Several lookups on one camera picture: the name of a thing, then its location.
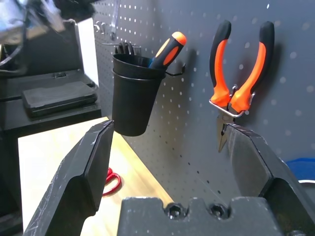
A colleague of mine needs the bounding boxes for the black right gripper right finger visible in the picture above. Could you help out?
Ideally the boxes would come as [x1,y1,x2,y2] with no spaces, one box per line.
[225,122,315,236]

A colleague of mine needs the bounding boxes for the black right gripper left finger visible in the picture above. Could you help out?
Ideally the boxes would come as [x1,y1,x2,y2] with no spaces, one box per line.
[23,119,115,236]

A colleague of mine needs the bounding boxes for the red handled scissors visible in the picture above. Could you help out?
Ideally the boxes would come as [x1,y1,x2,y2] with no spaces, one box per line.
[102,167,122,197]

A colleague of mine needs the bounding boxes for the orange black needle-nose pliers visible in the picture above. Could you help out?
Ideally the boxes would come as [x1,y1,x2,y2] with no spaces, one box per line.
[209,20,275,153]

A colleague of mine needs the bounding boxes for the dark grey pegboard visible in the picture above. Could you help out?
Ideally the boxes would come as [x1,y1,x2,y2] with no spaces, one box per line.
[93,0,315,200]

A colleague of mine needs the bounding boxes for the blue tape roll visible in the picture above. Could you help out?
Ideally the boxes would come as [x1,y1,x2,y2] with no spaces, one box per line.
[286,157,315,184]

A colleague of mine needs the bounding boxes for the white tape roll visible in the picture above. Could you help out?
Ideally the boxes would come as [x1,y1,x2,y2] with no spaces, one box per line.
[297,179,315,188]

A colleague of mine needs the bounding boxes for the black ribbed tool case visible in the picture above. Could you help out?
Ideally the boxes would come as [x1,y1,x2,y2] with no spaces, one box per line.
[22,81,99,119]

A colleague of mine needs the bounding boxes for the black plastic cup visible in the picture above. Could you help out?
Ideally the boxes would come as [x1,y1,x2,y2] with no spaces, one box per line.
[112,53,167,137]

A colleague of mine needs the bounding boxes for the black cup holder hook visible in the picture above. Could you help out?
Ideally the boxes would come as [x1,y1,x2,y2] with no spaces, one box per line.
[164,63,187,77]

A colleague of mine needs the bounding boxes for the double metal peg hook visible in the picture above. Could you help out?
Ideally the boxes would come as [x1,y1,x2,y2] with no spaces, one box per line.
[94,20,107,34]

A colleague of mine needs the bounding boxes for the metal wire pliers holder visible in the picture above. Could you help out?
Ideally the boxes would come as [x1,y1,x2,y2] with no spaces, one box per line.
[209,85,256,118]

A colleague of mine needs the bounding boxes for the black handled scissors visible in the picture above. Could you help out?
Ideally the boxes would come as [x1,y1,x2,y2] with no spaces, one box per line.
[114,41,139,58]

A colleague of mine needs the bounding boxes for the orange black handled screwdriver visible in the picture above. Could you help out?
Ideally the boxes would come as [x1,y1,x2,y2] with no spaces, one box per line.
[147,31,187,70]

